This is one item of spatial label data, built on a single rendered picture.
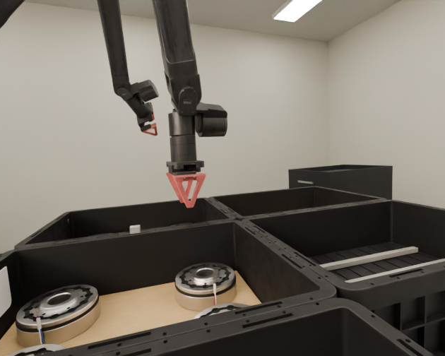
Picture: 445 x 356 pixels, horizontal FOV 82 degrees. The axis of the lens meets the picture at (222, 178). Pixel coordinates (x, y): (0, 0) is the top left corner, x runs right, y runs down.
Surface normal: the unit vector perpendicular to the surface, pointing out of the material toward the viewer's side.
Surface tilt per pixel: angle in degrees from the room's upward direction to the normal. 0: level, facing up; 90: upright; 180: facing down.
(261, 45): 90
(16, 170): 90
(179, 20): 119
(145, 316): 0
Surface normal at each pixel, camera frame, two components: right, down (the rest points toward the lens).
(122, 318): -0.06, -0.99
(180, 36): 0.39, 0.51
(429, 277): 0.28, 0.08
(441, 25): -0.93, 0.09
